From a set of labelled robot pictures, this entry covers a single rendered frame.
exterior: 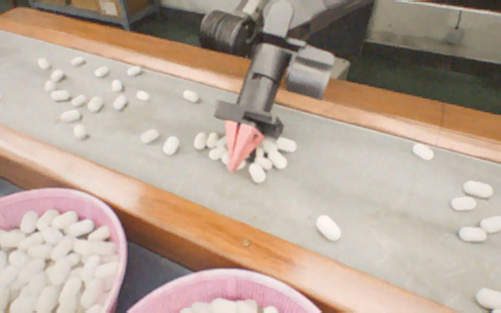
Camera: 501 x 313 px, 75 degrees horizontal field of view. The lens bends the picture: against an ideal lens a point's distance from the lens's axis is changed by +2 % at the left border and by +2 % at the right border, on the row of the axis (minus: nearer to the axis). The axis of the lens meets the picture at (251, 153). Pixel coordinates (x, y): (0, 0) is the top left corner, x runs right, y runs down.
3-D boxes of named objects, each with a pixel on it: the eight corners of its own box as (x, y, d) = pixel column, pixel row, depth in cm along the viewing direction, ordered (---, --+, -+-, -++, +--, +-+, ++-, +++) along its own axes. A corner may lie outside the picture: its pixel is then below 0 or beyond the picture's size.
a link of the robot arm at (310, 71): (276, 24, 57) (274, -4, 48) (341, 41, 55) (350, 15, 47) (254, 88, 56) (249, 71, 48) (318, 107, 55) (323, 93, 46)
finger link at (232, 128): (251, 179, 45) (273, 118, 46) (208, 164, 48) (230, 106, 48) (263, 183, 52) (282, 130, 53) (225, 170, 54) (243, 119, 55)
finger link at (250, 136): (237, 174, 46) (257, 114, 47) (195, 159, 48) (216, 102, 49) (250, 179, 53) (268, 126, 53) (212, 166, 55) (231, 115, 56)
